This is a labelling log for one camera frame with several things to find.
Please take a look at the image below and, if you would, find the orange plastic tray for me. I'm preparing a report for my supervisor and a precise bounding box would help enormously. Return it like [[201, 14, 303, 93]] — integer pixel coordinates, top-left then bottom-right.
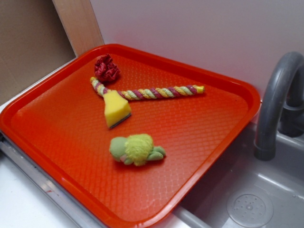
[[0, 44, 260, 228]]

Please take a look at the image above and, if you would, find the grey toy faucet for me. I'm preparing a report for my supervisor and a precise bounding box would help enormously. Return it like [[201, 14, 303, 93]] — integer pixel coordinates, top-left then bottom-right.
[[254, 52, 304, 161]]

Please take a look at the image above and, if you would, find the yellow sponge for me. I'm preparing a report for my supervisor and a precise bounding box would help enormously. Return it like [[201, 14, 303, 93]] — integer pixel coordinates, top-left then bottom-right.
[[103, 90, 131, 128]]

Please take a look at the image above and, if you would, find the wooden post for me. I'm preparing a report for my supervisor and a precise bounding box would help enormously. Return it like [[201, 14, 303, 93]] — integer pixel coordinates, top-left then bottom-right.
[[53, 0, 105, 57]]

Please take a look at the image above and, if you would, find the grey plastic sink basin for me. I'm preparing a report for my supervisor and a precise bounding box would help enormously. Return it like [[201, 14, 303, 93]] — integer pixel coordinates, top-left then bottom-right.
[[173, 124, 304, 228]]

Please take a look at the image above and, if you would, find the red crumpled fabric ball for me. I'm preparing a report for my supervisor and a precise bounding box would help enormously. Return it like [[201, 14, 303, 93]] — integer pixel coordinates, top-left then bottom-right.
[[94, 54, 121, 82]]

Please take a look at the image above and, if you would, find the green plush animal toy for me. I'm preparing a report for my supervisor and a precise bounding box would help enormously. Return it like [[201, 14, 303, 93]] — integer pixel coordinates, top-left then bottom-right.
[[109, 134, 166, 166]]

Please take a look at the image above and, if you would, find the multicolour twisted rope toy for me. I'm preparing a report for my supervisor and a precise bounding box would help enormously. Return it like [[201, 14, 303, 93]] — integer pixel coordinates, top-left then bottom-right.
[[89, 76, 206, 101]]

